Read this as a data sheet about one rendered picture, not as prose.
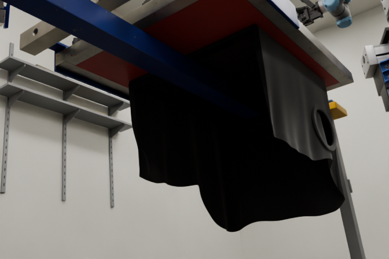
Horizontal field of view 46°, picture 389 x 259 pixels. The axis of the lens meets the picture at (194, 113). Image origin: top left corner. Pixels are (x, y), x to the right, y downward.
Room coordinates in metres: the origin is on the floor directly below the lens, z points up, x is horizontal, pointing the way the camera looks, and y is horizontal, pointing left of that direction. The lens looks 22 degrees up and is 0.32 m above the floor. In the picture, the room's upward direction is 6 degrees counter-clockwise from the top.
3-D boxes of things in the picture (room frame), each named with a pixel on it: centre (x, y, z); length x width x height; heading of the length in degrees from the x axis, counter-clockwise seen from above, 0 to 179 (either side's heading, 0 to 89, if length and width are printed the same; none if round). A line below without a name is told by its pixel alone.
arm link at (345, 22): (1.94, -0.78, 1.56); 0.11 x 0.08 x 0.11; 145
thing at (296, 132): (1.21, -0.28, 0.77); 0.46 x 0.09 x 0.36; 146
